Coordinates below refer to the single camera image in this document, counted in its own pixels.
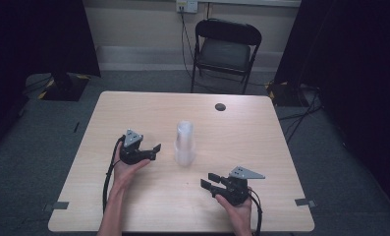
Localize person's right hand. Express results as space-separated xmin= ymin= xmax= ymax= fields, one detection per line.
xmin=214 ymin=187 xmax=253 ymax=236

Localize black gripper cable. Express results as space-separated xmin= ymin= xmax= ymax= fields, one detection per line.
xmin=101 ymin=134 xmax=127 ymax=214
xmin=247 ymin=188 xmax=264 ymax=236

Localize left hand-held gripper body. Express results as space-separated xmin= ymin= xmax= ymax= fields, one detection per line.
xmin=119 ymin=128 xmax=158 ymax=166

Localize black folding chair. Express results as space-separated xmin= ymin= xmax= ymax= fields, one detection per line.
xmin=190 ymin=18 xmax=263 ymax=95

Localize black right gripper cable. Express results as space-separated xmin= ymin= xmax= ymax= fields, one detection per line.
xmin=247 ymin=188 xmax=264 ymax=236

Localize black floor cables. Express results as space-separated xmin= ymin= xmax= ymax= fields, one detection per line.
xmin=277 ymin=86 xmax=325 ymax=146

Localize black stand base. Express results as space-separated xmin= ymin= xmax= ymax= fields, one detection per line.
xmin=266 ymin=81 xmax=311 ymax=108
xmin=37 ymin=72 xmax=91 ymax=102

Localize black curtain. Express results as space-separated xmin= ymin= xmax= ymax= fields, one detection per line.
xmin=0 ymin=0 xmax=102 ymax=155
xmin=273 ymin=0 xmax=390 ymax=210

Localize white wall socket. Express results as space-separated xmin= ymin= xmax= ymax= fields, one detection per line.
xmin=175 ymin=0 xmax=199 ymax=15

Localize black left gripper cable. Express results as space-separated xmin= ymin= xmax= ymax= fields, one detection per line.
xmin=101 ymin=134 xmax=127 ymax=214

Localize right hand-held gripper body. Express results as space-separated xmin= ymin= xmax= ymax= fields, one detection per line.
xmin=211 ymin=165 xmax=266 ymax=207

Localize grey tape strip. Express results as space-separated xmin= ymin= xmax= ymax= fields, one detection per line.
xmin=42 ymin=201 xmax=70 ymax=212
xmin=294 ymin=198 xmax=317 ymax=208

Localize person's left hand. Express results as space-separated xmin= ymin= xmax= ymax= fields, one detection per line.
xmin=112 ymin=141 xmax=151 ymax=193

